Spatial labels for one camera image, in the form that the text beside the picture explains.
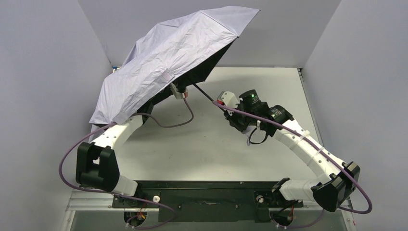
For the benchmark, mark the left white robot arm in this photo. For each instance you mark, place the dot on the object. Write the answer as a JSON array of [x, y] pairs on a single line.
[[96, 164]]

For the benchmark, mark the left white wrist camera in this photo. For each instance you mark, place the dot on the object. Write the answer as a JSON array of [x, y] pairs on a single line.
[[179, 92]]

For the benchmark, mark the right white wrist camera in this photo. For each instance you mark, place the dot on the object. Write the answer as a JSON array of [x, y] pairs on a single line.
[[228, 99]]

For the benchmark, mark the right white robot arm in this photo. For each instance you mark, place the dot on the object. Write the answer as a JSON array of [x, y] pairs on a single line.
[[334, 177]]

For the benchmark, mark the purple umbrella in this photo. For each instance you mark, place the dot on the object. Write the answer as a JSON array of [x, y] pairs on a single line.
[[179, 51]]

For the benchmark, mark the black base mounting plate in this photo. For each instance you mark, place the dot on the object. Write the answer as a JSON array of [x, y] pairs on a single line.
[[211, 201]]

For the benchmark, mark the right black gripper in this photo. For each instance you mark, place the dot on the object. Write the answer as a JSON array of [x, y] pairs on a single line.
[[232, 116]]

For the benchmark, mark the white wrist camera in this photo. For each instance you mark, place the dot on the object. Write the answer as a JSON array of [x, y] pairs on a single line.
[[179, 92], [228, 99]]

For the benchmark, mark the aluminium rail frame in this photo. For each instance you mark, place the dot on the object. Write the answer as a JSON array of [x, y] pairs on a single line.
[[81, 200]]

